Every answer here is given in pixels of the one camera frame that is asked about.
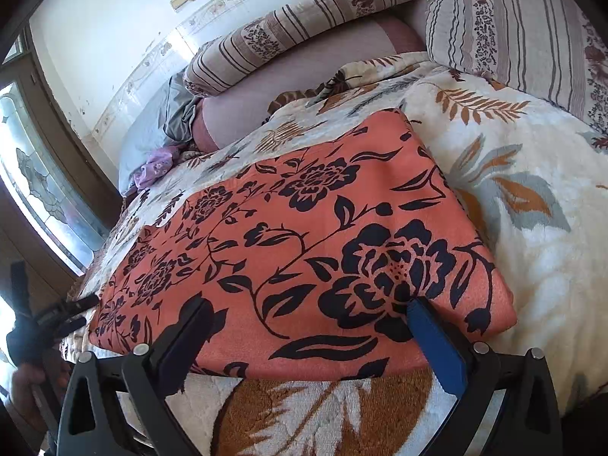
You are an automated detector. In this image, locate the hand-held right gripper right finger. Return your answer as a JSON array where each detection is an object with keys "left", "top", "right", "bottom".
[{"left": 407, "top": 297, "right": 565, "bottom": 456}]

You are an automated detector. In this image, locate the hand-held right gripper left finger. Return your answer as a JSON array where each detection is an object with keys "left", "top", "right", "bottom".
[{"left": 56, "top": 296, "right": 215, "bottom": 456}]

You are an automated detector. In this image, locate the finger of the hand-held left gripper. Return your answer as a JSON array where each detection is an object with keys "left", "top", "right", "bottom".
[
  {"left": 56, "top": 317, "right": 87, "bottom": 337},
  {"left": 57, "top": 293, "right": 101, "bottom": 317}
]

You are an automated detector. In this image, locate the orange black floral garment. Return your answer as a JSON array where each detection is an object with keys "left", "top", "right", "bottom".
[{"left": 88, "top": 108, "right": 518, "bottom": 381}]

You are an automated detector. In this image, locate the person's left hand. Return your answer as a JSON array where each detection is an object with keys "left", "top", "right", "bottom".
[{"left": 10, "top": 366, "right": 72, "bottom": 433}]

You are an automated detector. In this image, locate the stained glass window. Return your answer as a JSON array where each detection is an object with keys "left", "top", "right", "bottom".
[{"left": 0, "top": 81, "right": 108, "bottom": 276}]

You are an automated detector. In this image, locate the cream leaf-print blanket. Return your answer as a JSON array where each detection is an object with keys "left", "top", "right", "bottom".
[{"left": 62, "top": 52, "right": 608, "bottom": 456}]

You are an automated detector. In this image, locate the purple floral cloth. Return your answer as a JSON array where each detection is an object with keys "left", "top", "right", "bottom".
[{"left": 132, "top": 146, "right": 180, "bottom": 192}]

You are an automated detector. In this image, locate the grey pillow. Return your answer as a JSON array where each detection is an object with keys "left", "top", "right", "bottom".
[{"left": 116, "top": 73, "right": 203, "bottom": 195}]

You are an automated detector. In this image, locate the mauve pink bolster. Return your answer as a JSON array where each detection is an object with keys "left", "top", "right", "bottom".
[{"left": 192, "top": 14, "right": 426, "bottom": 153}]

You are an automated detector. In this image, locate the striped floral bolster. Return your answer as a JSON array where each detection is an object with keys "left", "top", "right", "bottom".
[{"left": 184, "top": 0, "right": 424, "bottom": 97}]

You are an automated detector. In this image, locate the striped floral pillow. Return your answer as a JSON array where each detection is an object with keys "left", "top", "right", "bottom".
[{"left": 425, "top": 0, "right": 608, "bottom": 134}]

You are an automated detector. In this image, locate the brown wooden window frame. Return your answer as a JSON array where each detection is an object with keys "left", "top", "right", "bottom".
[{"left": 0, "top": 24, "right": 124, "bottom": 295}]

